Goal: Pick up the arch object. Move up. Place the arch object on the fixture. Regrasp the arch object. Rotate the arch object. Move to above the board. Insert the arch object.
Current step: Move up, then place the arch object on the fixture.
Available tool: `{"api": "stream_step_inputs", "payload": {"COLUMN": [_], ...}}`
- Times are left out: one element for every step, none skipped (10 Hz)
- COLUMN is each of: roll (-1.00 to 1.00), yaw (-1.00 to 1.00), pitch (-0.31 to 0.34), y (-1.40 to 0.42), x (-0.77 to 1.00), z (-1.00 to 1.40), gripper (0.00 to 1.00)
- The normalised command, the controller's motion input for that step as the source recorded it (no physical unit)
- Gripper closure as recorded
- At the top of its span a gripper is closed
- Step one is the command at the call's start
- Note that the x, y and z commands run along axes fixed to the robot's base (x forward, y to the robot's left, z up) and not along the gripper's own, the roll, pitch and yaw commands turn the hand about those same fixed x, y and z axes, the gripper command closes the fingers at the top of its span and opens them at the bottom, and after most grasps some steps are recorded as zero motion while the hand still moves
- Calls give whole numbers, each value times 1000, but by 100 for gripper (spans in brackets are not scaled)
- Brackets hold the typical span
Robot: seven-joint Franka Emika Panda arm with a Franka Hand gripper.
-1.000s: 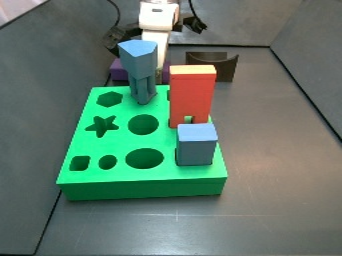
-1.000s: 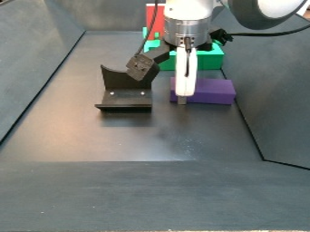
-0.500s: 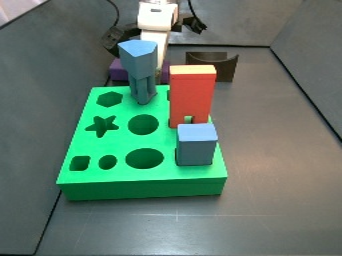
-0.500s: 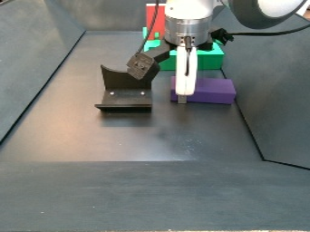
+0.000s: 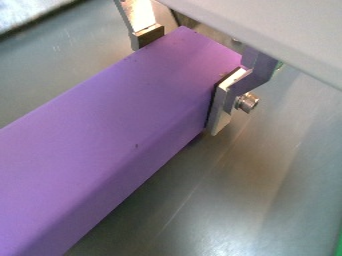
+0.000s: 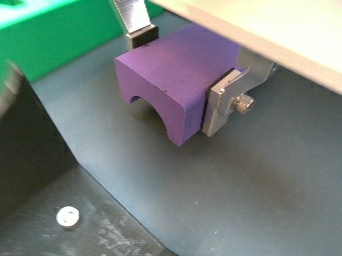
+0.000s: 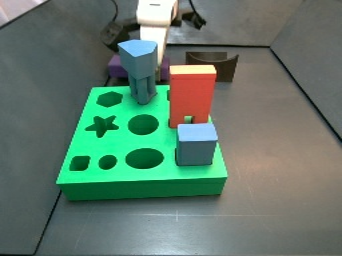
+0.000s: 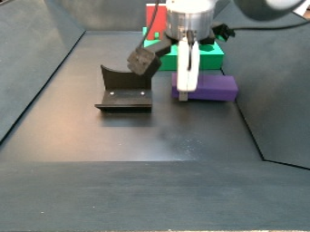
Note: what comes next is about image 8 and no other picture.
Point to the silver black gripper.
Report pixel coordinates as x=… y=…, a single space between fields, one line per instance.
x=190 y=23

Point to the black curved fixture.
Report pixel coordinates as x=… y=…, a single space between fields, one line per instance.
x=128 y=91

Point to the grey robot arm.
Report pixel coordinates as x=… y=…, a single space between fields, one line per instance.
x=262 y=10

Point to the purple arch block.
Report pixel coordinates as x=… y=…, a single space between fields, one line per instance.
x=213 y=88

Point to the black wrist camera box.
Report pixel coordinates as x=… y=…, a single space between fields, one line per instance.
x=145 y=58

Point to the red rectangular block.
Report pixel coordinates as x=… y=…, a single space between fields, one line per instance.
x=156 y=17

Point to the green shape sorter base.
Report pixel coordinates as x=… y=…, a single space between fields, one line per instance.
x=212 y=55

